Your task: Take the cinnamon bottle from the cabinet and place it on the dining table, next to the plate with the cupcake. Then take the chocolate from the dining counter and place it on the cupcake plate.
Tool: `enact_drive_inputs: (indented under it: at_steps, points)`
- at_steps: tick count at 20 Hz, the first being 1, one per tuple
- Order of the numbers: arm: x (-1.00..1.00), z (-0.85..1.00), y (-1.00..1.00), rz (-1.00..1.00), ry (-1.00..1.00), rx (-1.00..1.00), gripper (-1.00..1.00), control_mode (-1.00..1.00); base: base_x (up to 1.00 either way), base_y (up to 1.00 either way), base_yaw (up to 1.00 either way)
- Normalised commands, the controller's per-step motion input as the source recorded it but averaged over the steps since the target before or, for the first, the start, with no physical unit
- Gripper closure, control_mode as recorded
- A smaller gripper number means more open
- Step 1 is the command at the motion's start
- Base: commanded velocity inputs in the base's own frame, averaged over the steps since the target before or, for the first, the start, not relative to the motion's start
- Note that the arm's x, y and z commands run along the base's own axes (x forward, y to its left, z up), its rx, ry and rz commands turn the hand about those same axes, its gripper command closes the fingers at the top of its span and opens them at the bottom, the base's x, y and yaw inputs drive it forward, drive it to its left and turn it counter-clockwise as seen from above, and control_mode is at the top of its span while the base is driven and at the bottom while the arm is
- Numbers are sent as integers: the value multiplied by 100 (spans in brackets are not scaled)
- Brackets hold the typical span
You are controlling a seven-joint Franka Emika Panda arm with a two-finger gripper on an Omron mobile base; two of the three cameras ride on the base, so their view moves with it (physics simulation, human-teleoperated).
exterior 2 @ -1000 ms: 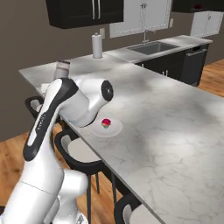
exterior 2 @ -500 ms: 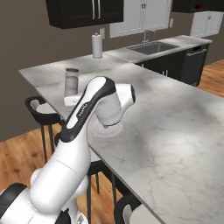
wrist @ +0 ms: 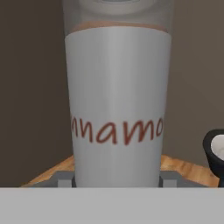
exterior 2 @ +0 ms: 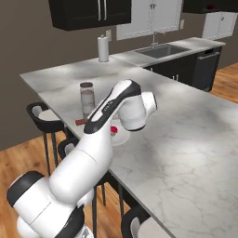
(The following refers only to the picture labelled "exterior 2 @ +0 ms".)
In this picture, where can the white plate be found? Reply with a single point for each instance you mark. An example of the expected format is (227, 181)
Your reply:
(120, 138)

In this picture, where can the white wall outlet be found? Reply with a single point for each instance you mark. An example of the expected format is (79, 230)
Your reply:
(182, 24)
(108, 33)

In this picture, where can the black dishwasher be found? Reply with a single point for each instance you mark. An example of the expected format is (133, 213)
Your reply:
(205, 70)

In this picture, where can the steel sink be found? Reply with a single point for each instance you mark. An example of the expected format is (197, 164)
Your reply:
(162, 50)

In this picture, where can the glass jar with dark lid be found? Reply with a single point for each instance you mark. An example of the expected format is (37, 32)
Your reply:
(87, 100)

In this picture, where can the cupcake with red topping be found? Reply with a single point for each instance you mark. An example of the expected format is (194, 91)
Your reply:
(113, 131)

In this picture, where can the black base cabinets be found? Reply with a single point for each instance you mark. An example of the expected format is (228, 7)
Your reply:
(176, 69)

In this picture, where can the white paper towel roll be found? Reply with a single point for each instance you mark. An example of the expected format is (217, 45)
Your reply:
(103, 48)

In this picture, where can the brown chocolate bar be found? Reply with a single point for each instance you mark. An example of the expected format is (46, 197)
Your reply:
(80, 122)

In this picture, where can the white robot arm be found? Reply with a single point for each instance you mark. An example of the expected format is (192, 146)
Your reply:
(80, 161)

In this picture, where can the steel tap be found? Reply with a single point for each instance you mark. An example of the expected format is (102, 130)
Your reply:
(154, 37)

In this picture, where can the black open wall shelf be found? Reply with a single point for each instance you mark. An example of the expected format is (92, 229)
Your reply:
(217, 5)

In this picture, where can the black wall cabinet door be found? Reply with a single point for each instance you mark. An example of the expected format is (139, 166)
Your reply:
(119, 10)
(74, 14)

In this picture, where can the white window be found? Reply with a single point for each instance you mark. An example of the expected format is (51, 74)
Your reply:
(148, 17)

